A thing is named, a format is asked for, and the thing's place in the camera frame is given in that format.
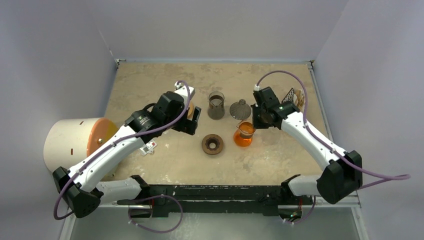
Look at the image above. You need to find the coffee filter package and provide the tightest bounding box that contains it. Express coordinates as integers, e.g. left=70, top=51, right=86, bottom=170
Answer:
left=281, top=87, right=306, bottom=112

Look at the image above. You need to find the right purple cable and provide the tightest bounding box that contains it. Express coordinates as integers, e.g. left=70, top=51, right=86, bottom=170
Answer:
left=254, top=70, right=412, bottom=190

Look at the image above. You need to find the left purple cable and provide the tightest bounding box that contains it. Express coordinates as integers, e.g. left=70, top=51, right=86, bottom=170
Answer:
left=53, top=80, right=191, bottom=221

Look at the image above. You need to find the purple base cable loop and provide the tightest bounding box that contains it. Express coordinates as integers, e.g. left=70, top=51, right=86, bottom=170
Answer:
left=127, top=194, right=184, bottom=234

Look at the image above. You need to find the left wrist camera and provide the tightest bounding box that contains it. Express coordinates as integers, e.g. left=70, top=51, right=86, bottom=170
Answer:
left=174, top=82, right=196, bottom=103

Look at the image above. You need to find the white cylinder with orange lid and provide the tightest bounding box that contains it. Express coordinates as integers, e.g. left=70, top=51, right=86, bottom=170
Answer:
left=43, top=117, right=119, bottom=172

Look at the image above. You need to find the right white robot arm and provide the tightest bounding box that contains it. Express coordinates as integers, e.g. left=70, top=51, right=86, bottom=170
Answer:
left=251, top=86, right=363, bottom=204

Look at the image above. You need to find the smoked glass dripper cone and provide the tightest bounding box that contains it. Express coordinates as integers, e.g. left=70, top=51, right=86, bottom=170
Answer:
left=229, top=99, right=252, bottom=120

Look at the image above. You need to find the orange glass carafe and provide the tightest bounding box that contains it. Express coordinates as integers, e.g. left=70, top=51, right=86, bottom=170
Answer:
left=233, top=120, right=256, bottom=147

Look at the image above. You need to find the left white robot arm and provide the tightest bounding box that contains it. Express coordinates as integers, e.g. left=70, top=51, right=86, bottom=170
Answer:
left=52, top=87, right=201, bottom=218

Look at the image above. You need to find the dark wooden dripper ring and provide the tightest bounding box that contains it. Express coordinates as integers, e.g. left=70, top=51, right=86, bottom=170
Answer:
left=201, top=133, right=224, bottom=156

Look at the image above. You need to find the smoked glass carafe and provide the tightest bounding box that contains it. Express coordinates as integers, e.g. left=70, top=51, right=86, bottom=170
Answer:
left=207, top=91, right=225, bottom=120

